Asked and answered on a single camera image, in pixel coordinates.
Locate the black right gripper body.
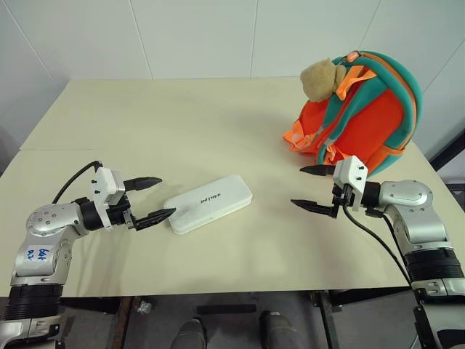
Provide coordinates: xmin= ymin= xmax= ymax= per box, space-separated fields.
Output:
xmin=331 ymin=182 xmax=356 ymax=220

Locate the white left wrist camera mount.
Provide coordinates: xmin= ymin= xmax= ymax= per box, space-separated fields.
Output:
xmin=89 ymin=166 xmax=126 ymax=232

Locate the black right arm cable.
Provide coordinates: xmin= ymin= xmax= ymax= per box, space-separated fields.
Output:
xmin=342 ymin=206 xmax=414 ymax=285

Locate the white rectangular case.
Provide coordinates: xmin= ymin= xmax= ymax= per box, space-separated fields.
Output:
xmin=162 ymin=174 xmax=254 ymax=236

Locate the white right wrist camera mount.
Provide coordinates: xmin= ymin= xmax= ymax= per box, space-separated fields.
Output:
xmin=333 ymin=156 xmax=369 ymax=212

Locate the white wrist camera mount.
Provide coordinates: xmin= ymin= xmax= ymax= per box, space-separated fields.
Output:
xmin=89 ymin=166 xmax=126 ymax=232
xmin=333 ymin=156 xmax=369 ymax=212

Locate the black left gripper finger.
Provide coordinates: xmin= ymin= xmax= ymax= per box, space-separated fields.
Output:
xmin=123 ymin=177 xmax=163 ymax=192
xmin=132 ymin=207 xmax=177 ymax=232

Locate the orange and teal backpack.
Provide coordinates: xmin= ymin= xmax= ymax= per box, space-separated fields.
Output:
xmin=282 ymin=50 xmax=424 ymax=177

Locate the beige plush toy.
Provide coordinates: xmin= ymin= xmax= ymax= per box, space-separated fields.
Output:
xmin=299 ymin=57 xmax=348 ymax=103

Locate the dark rounded shape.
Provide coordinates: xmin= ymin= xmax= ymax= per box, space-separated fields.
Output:
xmin=256 ymin=310 xmax=307 ymax=349

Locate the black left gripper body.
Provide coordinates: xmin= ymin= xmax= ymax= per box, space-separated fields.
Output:
xmin=108 ymin=194 xmax=139 ymax=232

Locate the grey rounded shape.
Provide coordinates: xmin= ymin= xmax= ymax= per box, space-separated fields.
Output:
xmin=169 ymin=317 xmax=209 ymax=349

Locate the black metal table frame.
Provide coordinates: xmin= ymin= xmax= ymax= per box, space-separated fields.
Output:
xmin=60 ymin=286 xmax=413 ymax=349

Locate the dark metal post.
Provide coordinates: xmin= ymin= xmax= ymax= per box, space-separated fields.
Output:
xmin=429 ymin=122 xmax=465 ymax=172

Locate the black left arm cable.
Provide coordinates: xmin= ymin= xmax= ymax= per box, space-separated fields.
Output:
xmin=52 ymin=160 xmax=102 ymax=204

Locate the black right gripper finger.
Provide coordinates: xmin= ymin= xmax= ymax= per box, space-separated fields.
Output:
xmin=299 ymin=165 xmax=336 ymax=177
xmin=290 ymin=198 xmax=341 ymax=220

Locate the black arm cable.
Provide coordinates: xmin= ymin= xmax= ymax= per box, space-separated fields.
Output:
xmin=342 ymin=206 xmax=414 ymax=285
xmin=52 ymin=160 xmax=102 ymax=204

